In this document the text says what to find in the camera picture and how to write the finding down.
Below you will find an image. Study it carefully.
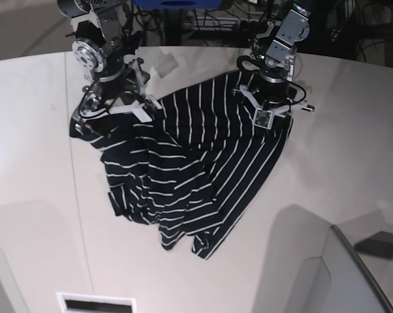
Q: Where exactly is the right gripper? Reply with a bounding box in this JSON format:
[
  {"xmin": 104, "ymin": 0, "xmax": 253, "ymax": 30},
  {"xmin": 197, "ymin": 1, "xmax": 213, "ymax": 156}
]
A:
[{"xmin": 80, "ymin": 60, "xmax": 150, "ymax": 111}]

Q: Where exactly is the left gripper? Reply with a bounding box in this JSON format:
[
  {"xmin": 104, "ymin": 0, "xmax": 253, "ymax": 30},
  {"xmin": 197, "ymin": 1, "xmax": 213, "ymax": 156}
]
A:
[{"xmin": 237, "ymin": 70, "xmax": 306, "ymax": 104}]

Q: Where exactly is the navy white striped t-shirt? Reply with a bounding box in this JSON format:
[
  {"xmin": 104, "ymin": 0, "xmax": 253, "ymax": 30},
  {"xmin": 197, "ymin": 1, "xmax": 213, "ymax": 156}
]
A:
[{"xmin": 70, "ymin": 70, "xmax": 293, "ymax": 259}]

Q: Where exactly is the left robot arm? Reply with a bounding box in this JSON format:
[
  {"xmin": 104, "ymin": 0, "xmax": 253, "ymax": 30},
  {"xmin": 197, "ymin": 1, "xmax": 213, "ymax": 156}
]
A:
[{"xmin": 237, "ymin": 1, "xmax": 315, "ymax": 108}]

